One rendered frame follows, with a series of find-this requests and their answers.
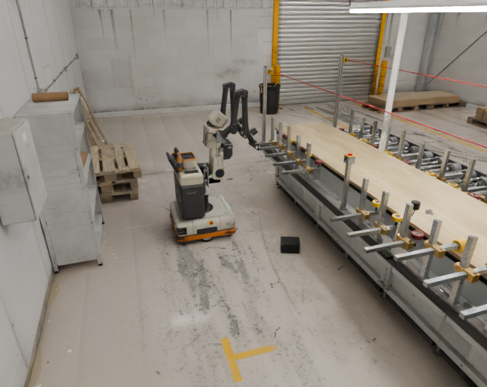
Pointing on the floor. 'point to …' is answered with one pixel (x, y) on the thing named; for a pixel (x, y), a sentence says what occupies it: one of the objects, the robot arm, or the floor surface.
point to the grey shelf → (66, 180)
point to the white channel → (393, 79)
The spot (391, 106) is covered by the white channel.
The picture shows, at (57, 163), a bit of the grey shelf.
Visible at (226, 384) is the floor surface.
